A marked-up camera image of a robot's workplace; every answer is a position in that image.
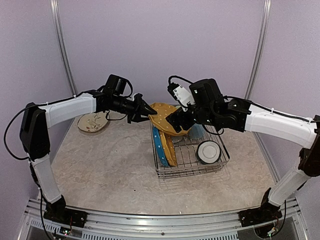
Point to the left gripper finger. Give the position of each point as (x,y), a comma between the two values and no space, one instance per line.
(146,109)
(137,118)

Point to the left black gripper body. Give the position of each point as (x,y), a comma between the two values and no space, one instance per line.
(137,104)

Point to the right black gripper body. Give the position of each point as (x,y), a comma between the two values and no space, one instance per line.
(186,123)

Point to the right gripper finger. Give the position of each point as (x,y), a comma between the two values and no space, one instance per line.
(172,120)
(177,128)

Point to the large yellow dotted plate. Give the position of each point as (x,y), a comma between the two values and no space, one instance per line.
(159,120)

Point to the small yellow dotted plate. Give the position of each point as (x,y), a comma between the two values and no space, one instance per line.
(168,148)

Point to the blue dotted plate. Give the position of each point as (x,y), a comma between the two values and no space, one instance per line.
(159,147)

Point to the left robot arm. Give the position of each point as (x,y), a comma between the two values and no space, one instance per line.
(39,118)

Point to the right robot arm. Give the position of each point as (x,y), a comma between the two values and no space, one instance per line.
(204,104)

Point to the light blue mug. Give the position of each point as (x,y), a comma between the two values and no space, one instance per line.
(196,132)

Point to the black rimmed white bowl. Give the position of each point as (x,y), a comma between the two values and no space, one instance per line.
(208,152)

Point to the beige floral plate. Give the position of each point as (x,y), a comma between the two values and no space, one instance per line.
(93,122)

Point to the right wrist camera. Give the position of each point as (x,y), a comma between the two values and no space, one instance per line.
(179,93)

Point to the metal wire dish rack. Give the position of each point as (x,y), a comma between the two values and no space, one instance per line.
(185,151)

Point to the aluminium front rail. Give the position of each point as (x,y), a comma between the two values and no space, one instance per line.
(103,225)

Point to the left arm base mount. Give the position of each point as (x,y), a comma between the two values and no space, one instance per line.
(66,216)

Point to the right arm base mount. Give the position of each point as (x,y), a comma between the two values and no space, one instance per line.
(259,215)

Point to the left aluminium corner post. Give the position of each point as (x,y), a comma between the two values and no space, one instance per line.
(54,5)

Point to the aluminium corner post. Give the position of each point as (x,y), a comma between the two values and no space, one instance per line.
(54,5)
(259,48)

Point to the right aluminium corner post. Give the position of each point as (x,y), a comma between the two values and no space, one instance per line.
(259,48)

